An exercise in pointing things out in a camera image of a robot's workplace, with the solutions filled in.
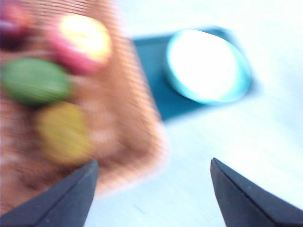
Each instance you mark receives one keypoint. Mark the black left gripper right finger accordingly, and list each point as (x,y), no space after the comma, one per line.
(246,203)

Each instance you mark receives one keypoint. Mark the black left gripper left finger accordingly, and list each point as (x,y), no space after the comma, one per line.
(59,203)

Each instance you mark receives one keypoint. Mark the brown kiwifruit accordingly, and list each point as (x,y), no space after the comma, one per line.
(62,132)

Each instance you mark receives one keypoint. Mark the teal ceramic bowl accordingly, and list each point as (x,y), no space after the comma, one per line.
(206,66)

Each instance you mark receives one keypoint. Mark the brown wicker basket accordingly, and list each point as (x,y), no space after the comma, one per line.
(123,113)

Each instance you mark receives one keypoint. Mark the green fruit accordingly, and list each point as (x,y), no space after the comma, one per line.
(33,81)

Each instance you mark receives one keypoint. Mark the black rectangular tray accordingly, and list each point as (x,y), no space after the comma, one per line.
(156,78)

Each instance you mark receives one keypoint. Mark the red yellow apple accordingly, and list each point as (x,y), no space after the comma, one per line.
(80,45)

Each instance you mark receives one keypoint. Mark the dark red fruit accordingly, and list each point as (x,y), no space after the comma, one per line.
(13,26)

